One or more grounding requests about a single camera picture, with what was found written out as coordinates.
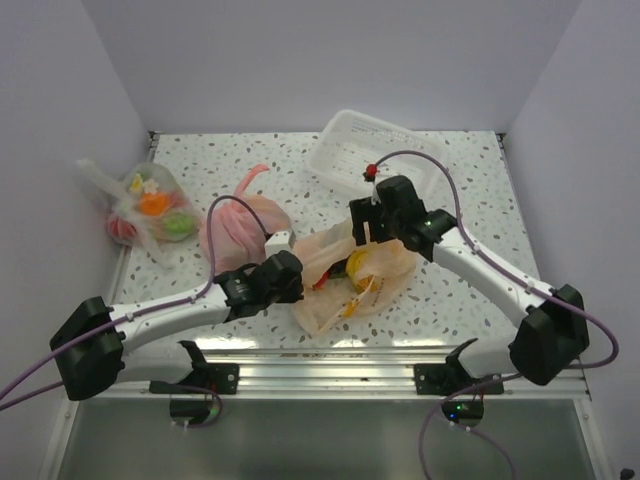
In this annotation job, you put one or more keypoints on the clear plastic bag with fruit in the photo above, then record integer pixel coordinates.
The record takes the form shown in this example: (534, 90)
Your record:
(146, 208)

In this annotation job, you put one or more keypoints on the yellow toy banana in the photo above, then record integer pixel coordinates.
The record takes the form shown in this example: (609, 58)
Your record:
(363, 268)

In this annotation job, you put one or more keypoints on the black base bracket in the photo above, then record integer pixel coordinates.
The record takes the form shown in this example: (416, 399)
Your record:
(442, 379)
(220, 378)

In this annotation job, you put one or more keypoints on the white plastic basket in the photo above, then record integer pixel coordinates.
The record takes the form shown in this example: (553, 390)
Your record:
(351, 142)

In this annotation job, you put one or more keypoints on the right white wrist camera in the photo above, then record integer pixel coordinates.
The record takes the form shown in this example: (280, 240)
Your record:
(370, 176)

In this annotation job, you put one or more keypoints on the red toy chili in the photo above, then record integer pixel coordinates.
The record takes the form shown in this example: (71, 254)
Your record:
(321, 282)

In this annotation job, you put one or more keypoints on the right black base bracket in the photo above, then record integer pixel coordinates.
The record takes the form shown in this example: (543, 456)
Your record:
(442, 379)

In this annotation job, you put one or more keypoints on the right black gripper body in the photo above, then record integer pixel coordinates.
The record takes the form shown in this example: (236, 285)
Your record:
(383, 227)

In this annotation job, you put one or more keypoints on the orange plastic bag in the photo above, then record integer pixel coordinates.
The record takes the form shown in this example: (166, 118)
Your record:
(342, 280)

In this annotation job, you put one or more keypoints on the left black base bracket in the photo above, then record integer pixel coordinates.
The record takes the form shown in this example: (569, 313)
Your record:
(220, 378)

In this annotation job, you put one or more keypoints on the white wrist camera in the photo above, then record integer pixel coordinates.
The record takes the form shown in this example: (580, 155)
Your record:
(279, 241)
(370, 176)

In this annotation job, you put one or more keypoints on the aluminium mounting rail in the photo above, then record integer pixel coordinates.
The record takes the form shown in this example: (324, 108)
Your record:
(279, 373)

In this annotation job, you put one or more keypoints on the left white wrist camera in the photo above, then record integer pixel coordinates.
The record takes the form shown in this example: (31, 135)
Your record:
(279, 241)

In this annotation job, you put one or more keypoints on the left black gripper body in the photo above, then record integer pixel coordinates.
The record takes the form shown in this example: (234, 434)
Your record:
(290, 294)

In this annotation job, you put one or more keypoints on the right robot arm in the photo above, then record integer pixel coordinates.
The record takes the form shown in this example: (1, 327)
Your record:
(550, 331)

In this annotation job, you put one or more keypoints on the pink plastic bag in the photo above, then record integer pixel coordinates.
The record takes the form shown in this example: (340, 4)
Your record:
(237, 237)

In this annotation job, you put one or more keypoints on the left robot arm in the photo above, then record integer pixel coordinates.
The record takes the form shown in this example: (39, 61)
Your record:
(98, 345)

